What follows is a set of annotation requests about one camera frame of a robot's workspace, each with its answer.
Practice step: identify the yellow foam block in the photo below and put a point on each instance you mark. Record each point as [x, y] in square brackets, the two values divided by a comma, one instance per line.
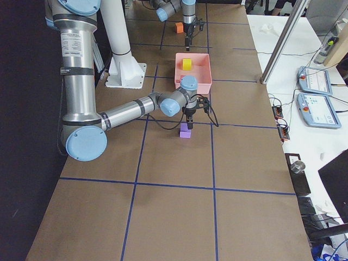
[186, 64]

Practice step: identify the white side table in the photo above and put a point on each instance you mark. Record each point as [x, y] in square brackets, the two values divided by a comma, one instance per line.
[315, 146]

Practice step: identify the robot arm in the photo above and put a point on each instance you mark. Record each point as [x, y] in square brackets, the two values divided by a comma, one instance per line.
[166, 9]
[84, 129]

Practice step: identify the orange foam block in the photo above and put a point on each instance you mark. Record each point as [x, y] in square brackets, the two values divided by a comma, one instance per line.
[179, 27]

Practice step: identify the silver metal cylinder weight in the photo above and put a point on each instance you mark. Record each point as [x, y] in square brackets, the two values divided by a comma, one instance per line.
[297, 166]

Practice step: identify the aluminium frame post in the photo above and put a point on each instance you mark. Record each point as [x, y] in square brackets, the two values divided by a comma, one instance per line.
[283, 39]

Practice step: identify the upper orange connector board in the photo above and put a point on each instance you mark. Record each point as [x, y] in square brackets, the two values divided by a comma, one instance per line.
[277, 111]

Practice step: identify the teach pendant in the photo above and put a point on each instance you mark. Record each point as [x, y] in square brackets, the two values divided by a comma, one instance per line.
[314, 80]
[317, 111]

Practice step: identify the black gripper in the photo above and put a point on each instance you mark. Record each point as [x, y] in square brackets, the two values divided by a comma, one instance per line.
[190, 112]
[188, 30]

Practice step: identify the lower teach pendant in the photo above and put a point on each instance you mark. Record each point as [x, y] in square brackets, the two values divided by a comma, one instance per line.
[317, 111]

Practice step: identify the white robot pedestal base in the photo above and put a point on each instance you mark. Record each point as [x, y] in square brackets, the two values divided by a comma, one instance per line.
[125, 71]

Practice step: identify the grey handheld device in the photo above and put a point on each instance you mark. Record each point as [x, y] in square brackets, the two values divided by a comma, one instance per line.
[324, 51]

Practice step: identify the purple foam block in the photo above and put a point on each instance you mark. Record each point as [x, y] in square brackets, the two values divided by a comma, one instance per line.
[184, 132]

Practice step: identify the orange connector board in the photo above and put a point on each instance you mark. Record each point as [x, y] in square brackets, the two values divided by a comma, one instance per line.
[277, 111]
[283, 131]

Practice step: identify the lower orange connector board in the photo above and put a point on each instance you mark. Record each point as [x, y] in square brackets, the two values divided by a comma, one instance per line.
[283, 131]

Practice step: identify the upper teach pendant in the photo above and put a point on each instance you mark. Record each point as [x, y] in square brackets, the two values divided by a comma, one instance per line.
[314, 80]

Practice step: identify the pink plastic bin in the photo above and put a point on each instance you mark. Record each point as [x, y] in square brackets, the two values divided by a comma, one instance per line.
[200, 70]

